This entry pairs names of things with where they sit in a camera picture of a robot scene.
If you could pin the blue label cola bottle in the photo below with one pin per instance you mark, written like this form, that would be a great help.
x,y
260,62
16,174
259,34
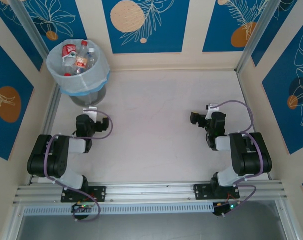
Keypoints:
x,y
91,60

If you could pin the orange label red-capped bottle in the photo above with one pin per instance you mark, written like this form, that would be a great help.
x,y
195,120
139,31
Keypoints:
x,y
81,61

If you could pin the red label water bottle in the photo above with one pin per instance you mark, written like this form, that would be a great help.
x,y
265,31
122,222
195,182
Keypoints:
x,y
69,50

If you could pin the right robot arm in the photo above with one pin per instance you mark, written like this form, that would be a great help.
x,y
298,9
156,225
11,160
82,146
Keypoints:
x,y
251,160

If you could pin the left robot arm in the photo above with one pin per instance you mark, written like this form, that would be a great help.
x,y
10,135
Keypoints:
x,y
54,155

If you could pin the grey mesh waste bin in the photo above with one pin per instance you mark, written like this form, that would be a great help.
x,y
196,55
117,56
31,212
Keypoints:
x,y
99,96

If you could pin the trash bin with white liner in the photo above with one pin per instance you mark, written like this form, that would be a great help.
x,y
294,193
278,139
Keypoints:
x,y
91,80

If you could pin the small circuit board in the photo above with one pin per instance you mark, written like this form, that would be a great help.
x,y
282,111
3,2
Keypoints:
x,y
220,210
82,207

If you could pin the aluminium side rail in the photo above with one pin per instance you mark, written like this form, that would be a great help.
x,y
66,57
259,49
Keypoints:
x,y
244,100
51,112

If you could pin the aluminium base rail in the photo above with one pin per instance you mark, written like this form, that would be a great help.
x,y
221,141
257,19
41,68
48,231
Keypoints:
x,y
151,193

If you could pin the aluminium frame post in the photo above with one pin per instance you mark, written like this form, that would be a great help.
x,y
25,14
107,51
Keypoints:
x,y
31,27
255,35

